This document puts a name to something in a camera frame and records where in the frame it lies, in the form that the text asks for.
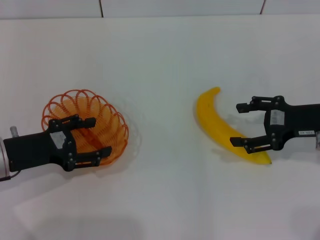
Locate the yellow banana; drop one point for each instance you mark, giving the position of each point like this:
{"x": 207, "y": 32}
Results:
{"x": 212, "y": 117}

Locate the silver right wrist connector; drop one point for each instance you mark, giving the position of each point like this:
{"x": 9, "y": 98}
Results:
{"x": 318, "y": 141}

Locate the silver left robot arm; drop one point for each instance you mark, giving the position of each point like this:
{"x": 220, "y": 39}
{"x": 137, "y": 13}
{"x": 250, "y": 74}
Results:
{"x": 3, "y": 160}

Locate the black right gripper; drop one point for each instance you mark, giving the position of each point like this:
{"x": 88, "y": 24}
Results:
{"x": 300, "y": 117}

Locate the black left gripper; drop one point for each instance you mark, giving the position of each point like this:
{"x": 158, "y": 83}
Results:
{"x": 30, "y": 147}

